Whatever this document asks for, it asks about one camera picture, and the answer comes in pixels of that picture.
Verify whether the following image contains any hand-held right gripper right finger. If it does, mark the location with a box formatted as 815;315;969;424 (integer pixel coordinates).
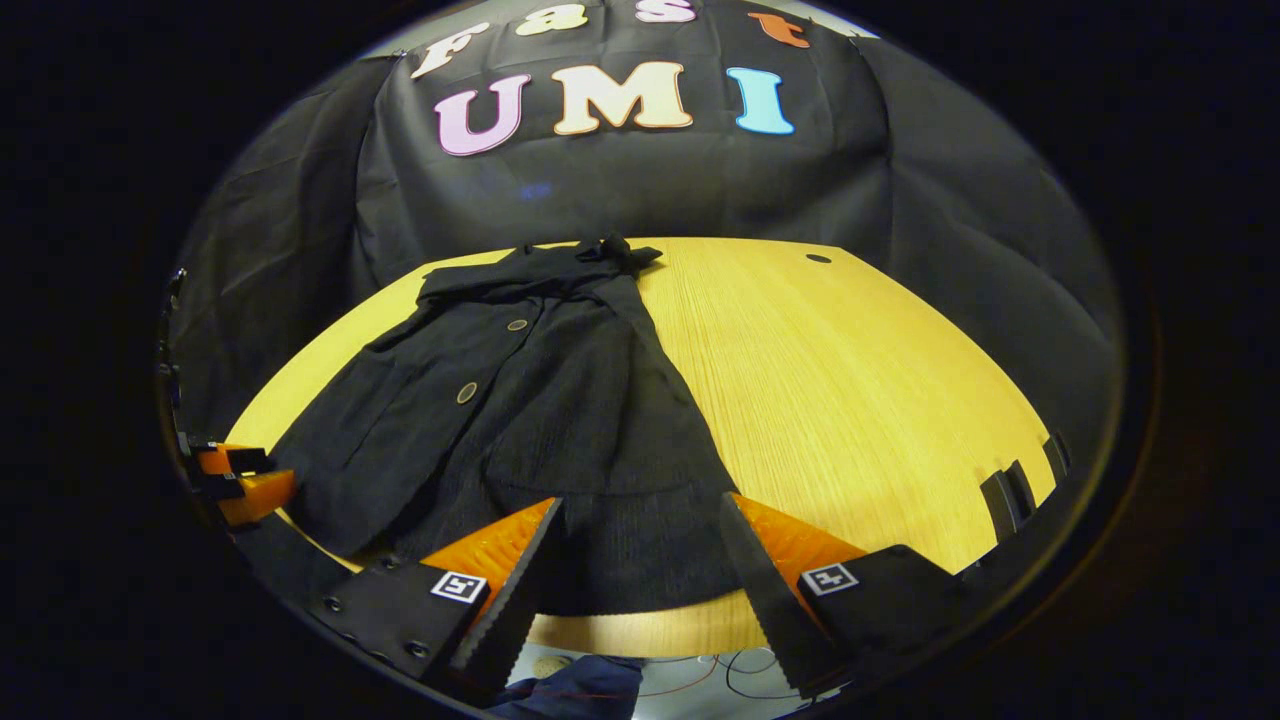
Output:
720;492;976;699

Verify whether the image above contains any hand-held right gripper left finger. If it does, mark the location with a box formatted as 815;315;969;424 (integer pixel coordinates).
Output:
305;497;564;706

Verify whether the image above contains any black buttoned cardigan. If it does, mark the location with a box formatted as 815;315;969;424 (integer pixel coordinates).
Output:
270;235;746;616

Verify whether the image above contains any blue cloth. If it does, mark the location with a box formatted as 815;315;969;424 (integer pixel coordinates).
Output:
488;655;647;720

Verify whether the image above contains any black backdrop cloth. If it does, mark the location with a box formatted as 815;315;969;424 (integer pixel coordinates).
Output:
160;0;1121;451

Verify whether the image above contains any thin black cable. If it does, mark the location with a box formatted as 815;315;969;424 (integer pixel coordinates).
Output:
640;648;806;703

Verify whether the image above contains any black table edge bracket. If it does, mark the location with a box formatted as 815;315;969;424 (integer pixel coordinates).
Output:
980;460;1037;541

